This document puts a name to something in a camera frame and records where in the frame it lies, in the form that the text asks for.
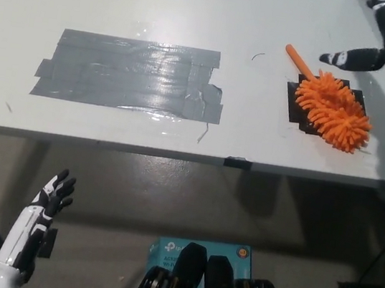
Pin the teal router cardboard box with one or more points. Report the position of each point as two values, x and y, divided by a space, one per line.
169 249

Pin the small black tape strip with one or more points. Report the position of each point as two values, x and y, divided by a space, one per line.
237 162

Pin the black tape square patch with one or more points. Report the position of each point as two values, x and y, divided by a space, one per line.
293 110

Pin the orange microfiber duster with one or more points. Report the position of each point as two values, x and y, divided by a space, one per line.
338 111

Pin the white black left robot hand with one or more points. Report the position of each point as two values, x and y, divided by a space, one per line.
40 215

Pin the black robot torso blocks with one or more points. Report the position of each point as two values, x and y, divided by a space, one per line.
190 281

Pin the grey duct tape patch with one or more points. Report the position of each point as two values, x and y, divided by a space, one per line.
123 75

